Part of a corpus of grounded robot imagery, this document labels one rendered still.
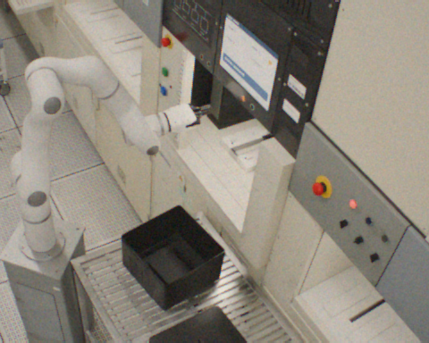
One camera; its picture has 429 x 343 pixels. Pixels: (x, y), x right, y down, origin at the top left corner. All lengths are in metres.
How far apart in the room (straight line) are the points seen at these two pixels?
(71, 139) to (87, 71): 2.12
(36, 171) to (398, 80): 1.19
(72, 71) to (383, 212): 1.01
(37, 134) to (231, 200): 0.88
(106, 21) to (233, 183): 1.47
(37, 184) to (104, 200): 1.56
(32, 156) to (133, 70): 1.21
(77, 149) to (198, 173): 1.53
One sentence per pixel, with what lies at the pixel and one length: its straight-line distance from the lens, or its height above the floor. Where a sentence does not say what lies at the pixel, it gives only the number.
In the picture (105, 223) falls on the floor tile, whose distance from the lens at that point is 3.36.
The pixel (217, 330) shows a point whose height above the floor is 0.86.
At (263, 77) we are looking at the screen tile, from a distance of 1.78.
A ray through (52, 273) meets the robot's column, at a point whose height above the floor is 0.76.
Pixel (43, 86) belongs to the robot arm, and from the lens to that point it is 1.75.
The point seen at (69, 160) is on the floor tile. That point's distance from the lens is 3.74.
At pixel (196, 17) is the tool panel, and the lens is 2.06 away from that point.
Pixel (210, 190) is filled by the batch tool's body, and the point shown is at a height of 0.87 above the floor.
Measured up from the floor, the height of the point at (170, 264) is 0.77.
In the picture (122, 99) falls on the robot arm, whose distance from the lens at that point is 1.90.
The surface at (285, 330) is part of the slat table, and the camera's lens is 2.14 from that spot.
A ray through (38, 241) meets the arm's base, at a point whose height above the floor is 0.84.
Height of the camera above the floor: 2.57
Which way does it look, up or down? 44 degrees down
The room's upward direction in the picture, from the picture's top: 8 degrees clockwise
